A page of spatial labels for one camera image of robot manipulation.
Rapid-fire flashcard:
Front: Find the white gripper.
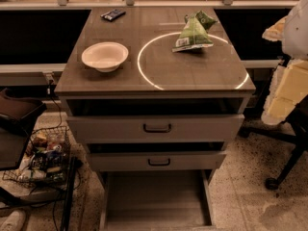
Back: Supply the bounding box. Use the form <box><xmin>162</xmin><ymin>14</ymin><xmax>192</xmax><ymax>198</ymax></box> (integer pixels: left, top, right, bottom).
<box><xmin>261</xmin><ymin>0</ymin><xmax>308</xmax><ymax>125</ymax></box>

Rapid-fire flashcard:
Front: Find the green jalapeno chip bag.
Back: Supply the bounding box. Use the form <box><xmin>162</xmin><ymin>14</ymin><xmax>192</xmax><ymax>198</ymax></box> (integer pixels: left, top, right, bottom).
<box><xmin>172</xmin><ymin>11</ymin><xmax>217</xmax><ymax>52</ymax></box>

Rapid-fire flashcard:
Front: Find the top grey drawer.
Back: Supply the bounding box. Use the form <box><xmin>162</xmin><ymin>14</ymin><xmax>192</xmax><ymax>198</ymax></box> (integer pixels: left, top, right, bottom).
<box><xmin>66</xmin><ymin>115</ymin><xmax>244</xmax><ymax>143</ymax></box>

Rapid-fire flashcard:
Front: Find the grey drawer cabinet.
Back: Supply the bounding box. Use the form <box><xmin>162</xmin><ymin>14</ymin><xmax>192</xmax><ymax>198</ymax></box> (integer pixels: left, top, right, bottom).
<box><xmin>54</xmin><ymin>6</ymin><xmax>257</xmax><ymax>231</ymax></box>

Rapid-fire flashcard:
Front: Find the open bottom drawer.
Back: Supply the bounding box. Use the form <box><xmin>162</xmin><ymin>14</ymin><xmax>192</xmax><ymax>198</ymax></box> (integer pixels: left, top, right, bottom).
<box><xmin>99</xmin><ymin>170</ymin><xmax>216</xmax><ymax>231</ymax></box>

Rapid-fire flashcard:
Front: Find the black office chair base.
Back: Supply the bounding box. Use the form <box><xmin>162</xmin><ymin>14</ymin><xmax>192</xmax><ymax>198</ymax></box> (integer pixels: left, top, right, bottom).
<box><xmin>238</xmin><ymin>96</ymin><xmax>308</xmax><ymax>192</ymax></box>

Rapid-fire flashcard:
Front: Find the dark blue snack packet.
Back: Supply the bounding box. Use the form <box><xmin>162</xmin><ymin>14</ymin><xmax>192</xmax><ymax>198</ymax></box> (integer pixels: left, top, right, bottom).
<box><xmin>100</xmin><ymin>9</ymin><xmax>125</xmax><ymax>22</ymax></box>

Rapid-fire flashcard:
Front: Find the white paper bowl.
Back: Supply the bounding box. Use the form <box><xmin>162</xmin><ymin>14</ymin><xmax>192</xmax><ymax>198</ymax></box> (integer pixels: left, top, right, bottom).
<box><xmin>82</xmin><ymin>42</ymin><xmax>129</xmax><ymax>72</ymax></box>

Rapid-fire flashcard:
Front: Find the dark brown chair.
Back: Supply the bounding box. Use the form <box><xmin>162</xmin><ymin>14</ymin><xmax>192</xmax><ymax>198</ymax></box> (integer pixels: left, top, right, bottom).
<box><xmin>0</xmin><ymin>88</ymin><xmax>46</xmax><ymax>170</ymax></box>

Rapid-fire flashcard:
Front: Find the white shoe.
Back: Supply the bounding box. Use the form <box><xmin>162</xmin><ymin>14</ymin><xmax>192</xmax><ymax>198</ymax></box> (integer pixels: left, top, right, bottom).
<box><xmin>0</xmin><ymin>210</ymin><xmax>26</xmax><ymax>231</ymax></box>

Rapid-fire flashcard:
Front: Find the black floor cable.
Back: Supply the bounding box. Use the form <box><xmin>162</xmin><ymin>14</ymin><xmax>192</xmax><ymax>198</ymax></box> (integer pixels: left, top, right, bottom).
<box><xmin>0</xmin><ymin>87</ymin><xmax>83</xmax><ymax>231</ymax></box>

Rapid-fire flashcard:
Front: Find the wire basket of snacks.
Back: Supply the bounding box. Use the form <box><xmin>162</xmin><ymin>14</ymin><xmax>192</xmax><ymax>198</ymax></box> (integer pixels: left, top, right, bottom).
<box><xmin>2</xmin><ymin>126</ymin><xmax>70</xmax><ymax>188</ymax></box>

